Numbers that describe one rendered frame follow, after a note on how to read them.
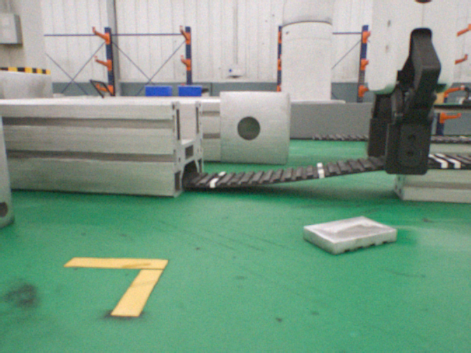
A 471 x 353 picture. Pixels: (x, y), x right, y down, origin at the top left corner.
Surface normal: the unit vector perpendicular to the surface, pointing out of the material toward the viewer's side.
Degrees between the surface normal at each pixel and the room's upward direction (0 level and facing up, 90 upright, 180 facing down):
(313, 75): 86
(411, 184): 90
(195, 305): 0
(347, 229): 0
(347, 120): 90
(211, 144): 90
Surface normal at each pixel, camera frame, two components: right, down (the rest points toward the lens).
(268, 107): -0.17, 0.21
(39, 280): 0.00, -0.98
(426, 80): -0.14, 0.73
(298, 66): -0.47, 0.13
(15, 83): 0.99, 0.04
